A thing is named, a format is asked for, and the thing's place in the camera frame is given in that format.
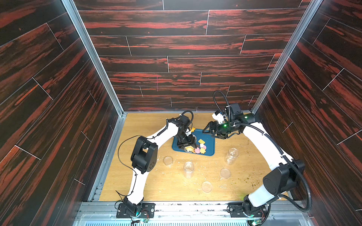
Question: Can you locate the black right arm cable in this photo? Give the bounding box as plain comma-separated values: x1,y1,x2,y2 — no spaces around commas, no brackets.
212,90,313,213

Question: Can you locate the clear jar with yellow cookies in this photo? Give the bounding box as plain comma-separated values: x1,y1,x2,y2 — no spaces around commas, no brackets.
182,135,198,153

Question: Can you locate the clear jar with pink cookie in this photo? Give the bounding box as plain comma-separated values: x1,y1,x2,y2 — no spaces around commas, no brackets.
224,148,239,164

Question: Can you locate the aluminium frame post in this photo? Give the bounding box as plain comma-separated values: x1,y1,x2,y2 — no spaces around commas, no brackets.
251,0,323,114
61,0,127,202

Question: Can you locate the aluminium frame post right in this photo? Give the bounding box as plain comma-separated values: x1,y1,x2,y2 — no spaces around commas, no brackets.
251,0,323,114

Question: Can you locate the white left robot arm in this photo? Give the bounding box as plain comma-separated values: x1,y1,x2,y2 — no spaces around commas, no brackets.
123,114,197,215

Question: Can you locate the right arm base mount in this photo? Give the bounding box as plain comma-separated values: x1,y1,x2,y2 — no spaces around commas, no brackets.
226,196,271,226

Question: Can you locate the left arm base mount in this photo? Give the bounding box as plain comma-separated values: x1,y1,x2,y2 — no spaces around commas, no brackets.
116,197,156,223

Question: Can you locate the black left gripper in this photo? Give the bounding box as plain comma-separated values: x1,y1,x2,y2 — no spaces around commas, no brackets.
175,132,198,150

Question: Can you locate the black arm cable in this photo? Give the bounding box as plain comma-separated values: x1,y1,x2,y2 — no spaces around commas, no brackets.
117,110,195,204
212,90,313,213

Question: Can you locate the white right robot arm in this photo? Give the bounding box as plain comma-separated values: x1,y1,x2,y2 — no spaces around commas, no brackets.
202,111,305,211

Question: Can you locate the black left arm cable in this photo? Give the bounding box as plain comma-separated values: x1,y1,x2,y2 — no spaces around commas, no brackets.
117,110,195,204

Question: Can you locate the teal plastic tray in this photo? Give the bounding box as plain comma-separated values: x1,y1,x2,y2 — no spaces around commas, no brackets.
172,129,215,156

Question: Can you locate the clear jar with mixed cookies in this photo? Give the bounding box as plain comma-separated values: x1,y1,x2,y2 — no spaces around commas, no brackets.
183,161,195,179

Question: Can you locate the aluminium frame post left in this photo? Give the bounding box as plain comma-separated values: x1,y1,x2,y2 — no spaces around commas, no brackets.
61,0,127,202

